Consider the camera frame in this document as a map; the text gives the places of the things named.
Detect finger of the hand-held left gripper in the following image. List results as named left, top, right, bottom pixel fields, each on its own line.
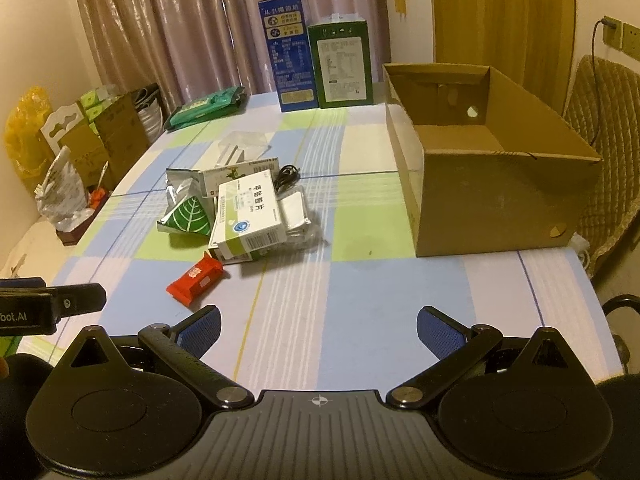
left=55, top=283, right=108, bottom=319

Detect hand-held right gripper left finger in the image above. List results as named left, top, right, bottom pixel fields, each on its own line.
left=55, top=304, right=256, bottom=411

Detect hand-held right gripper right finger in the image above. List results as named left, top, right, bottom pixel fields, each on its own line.
left=386, top=305, right=588, bottom=410

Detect red snack packet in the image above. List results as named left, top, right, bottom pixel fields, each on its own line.
left=166, top=254, right=226, bottom=307

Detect green leaf print packet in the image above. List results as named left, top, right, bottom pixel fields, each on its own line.
left=157, top=194, right=213, bottom=237

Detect large white medicine box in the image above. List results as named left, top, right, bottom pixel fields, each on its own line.
left=207, top=170, right=287, bottom=263

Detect long white medicine box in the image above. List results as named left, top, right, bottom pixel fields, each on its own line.
left=199, top=156, right=280, bottom=196

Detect desktop with checked tablecloth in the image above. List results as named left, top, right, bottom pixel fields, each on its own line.
left=20, top=91, right=613, bottom=396

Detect crumpled white plastic bag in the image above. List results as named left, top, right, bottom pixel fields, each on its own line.
left=37, top=147, right=93, bottom=231

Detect cardboard box with white top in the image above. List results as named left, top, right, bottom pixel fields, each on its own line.
left=40, top=102, right=108, bottom=186

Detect plain brown cardboard box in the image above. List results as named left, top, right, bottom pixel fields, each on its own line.
left=95, top=92, right=151, bottom=171

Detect yellow plastic bag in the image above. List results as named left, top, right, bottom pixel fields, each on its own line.
left=4, top=87, right=53, bottom=196

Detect clear plastic box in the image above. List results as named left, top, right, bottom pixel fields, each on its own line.
left=216, top=131, right=273, bottom=167

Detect white plastic bucket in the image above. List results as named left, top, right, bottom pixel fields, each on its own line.
left=132, top=84, right=166, bottom=146

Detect green tissue packs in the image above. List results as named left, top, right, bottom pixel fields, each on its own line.
left=80, top=85, right=121, bottom=123

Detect green wet wipes pack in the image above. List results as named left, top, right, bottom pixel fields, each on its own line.
left=164, top=86, right=247, bottom=132

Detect chair with quilted cushion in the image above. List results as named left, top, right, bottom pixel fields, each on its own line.
left=562, top=55, right=640, bottom=281

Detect tall green carton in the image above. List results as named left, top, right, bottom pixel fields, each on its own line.
left=306, top=12, right=375, bottom=110

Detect tall blue carton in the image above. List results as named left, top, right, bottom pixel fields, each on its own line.
left=258, top=0, right=320, bottom=113

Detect pink-brown curtain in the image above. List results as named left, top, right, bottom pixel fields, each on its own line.
left=70, top=0, right=391, bottom=111

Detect wooden door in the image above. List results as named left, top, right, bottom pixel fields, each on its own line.
left=430, top=0, right=576, bottom=111

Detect black charger cable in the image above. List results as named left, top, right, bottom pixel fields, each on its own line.
left=591, top=17, right=618, bottom=158

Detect wall socket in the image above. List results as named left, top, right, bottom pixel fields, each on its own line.
left=602, top=16, right=640, bottom=53

